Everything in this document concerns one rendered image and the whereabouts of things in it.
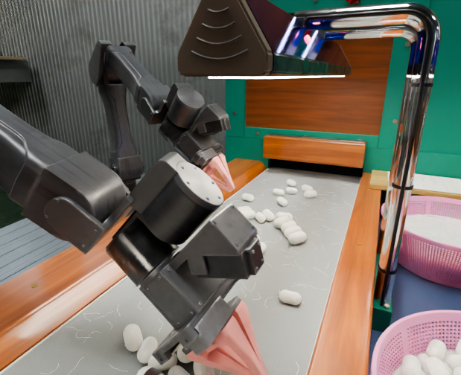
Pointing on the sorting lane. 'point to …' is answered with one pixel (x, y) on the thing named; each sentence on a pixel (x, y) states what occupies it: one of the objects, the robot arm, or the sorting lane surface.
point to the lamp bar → (255, 43)
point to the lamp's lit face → (268, 77)
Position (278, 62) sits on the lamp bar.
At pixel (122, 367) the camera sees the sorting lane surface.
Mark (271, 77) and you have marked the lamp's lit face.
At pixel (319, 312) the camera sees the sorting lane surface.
